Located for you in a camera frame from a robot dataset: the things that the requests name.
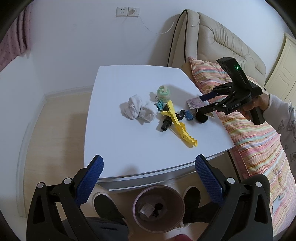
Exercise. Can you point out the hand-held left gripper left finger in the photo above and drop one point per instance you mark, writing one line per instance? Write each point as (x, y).
(90, 178)

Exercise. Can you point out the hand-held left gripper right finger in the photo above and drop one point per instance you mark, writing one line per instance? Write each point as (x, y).
(209, 178)

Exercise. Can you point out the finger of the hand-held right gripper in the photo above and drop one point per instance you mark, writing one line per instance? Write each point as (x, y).
(212, 107)
(208, 96)

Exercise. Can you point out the pink banknote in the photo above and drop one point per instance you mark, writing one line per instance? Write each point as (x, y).
(193, 103)

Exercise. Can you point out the black fuzzy scrunchie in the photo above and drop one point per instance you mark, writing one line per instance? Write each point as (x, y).
(201, 119)

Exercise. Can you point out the yellow plastic hair clip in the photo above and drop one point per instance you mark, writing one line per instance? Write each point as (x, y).
(178, 126)

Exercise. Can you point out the black forked plastic part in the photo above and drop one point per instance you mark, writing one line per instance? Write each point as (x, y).
(166, 126)

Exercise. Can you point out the pink round trash bin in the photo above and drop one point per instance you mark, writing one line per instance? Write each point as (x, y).
(141, 197)

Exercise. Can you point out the white sock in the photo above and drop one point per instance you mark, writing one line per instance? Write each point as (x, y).
(148, 112)
(131, 106)

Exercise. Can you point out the person's right forearm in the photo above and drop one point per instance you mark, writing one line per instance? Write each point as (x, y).
(282, 120)

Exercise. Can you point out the person's right hand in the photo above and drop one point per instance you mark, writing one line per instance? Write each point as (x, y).
(262, 102)

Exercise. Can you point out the blue binder clip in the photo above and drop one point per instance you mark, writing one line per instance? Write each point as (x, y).
(189, 115)

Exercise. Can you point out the black shoe white sole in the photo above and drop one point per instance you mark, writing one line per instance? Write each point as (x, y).
(192, 200)
(106, 206)

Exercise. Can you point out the teal binder clip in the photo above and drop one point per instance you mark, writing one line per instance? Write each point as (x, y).
(160, 106)

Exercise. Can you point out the cream panelled door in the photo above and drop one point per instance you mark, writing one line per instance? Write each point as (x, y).
(284, 67)

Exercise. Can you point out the white table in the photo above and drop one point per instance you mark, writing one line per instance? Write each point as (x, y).
(129, 143)

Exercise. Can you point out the pastel striped cushion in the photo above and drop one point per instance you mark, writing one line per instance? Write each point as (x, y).
(254, 148)

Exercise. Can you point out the cream leather sofa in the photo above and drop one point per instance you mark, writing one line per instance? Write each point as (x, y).
(219, 39)

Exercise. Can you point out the dark scrap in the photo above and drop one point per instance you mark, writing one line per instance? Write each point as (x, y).
(160, 208)

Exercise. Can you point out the crumpled clear wrapper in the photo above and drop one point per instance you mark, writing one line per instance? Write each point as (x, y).
(146, 210)

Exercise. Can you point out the white charger plug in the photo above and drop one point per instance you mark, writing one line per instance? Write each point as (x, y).
(133, 12)

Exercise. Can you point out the pink dotted curtain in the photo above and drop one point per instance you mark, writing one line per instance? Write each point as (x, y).
(16, 39)

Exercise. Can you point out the white wall outlet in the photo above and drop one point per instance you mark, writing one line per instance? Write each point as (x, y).
(121, 11)

